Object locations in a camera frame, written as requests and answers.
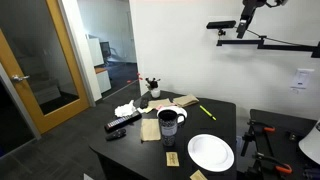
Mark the black and white mug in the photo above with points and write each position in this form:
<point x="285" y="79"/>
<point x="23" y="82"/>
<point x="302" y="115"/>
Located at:
<point x="169" y="122"/>

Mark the brown paper napkin near mug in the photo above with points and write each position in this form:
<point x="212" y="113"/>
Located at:
<point x="150" y="130"/>

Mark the white vase with dark flowers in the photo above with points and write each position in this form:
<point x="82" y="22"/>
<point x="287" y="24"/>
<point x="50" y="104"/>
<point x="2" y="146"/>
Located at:
<point x="152" y="86"/>

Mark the brown paper napkin by vase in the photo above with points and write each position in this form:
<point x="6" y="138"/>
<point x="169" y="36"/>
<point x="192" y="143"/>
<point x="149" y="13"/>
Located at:
<point x="157" y="103"/>

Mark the black remote near vase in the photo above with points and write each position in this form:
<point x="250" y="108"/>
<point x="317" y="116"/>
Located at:
<point x="144" y="103"/>

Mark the yellow-green sweetener packet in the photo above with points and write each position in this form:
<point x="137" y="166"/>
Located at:
<point x="147" y="110"/>

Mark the brown paper bag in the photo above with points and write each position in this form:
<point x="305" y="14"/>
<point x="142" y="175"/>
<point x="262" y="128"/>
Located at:
<point x="186" y="100"/>

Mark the small white plate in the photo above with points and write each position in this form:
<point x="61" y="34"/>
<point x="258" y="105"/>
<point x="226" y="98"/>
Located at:
<point x="178" y="110"/>

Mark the crumpled white tissue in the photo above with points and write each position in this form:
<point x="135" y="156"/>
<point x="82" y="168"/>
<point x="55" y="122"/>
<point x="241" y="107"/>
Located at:
<point x="124" y="110"/>

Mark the long black remote control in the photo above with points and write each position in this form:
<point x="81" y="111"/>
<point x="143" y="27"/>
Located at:
<point x="121" y="122"/>

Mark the yellow highlighter marker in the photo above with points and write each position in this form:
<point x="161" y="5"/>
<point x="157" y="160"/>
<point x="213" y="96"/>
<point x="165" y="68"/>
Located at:
<point x="207" y="112"/>

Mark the small black remote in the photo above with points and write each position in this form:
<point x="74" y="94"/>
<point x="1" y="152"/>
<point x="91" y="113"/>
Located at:
<point x="116" y="135"/>

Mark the brown sugar packet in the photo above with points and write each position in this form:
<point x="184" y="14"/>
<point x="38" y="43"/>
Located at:
<point x="172" y="159"/>

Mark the large white plate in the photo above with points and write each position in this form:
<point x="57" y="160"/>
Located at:
<point x="210" y="153"/>

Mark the brown packet at table edge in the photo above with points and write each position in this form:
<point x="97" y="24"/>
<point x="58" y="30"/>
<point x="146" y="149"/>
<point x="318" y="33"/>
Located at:
<point x="197" y="175"/>

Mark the wooden glass door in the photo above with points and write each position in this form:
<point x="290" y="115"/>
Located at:
<point x="37" y="56"/>

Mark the black camera on boom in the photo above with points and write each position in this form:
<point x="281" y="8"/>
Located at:
<point x="221" y="24"/>

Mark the orange-handled clamp upper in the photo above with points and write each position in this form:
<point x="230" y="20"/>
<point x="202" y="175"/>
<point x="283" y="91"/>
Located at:
<point x="260" y="125"/>

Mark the orange-handled clamp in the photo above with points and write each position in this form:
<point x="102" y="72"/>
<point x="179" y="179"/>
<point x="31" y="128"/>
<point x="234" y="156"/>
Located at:
<point x="278" y="165"/>
<point x="260" y="125"/>

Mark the orange-handled clamp lower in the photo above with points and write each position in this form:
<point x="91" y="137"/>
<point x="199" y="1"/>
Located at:
<point x="278" y="165"/>

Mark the white wall thermostat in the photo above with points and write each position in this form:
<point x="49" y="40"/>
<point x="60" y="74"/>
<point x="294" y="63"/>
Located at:
<point x="301" y="78"/>

